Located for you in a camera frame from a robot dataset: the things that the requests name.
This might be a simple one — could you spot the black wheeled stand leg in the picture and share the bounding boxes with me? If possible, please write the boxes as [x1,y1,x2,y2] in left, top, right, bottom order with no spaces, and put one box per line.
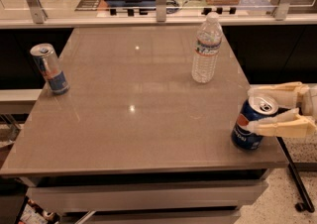
[277,137,316,213]

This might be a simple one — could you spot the blue pepsi can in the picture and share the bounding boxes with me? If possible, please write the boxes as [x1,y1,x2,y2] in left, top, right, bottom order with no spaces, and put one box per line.
[231,94,278,150]

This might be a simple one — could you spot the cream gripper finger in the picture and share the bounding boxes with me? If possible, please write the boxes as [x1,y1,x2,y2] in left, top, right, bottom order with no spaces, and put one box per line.
[247,108,316,137]
[248,81,310,109]

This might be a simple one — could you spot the upper grey drawer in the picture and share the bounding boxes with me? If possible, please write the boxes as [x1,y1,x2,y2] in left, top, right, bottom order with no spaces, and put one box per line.
[27,180,267,213]

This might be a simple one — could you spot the grey drawer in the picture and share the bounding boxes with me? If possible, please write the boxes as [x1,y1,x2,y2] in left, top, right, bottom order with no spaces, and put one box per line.
[61,210,241,224]
[27,180,267,213]

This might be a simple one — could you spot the silver blue redbull can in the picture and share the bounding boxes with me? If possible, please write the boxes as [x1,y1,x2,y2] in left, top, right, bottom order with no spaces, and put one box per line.
[30,44,69,95]

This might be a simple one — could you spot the clear plastic water bottle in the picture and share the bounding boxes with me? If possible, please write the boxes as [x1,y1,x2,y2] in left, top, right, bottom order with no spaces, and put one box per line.
[191,12,223,83]

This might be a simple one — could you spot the left metal glass bracket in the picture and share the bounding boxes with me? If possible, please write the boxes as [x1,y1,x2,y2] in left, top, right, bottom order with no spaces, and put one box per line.
[26,0,47,24]

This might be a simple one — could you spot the lower grey drawer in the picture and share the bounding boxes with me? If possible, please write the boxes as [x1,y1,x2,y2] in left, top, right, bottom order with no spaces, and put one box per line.
[61,210,241,224]

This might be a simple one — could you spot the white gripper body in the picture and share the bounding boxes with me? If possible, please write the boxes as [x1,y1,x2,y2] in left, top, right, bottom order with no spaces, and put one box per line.
[301,85,317,120]

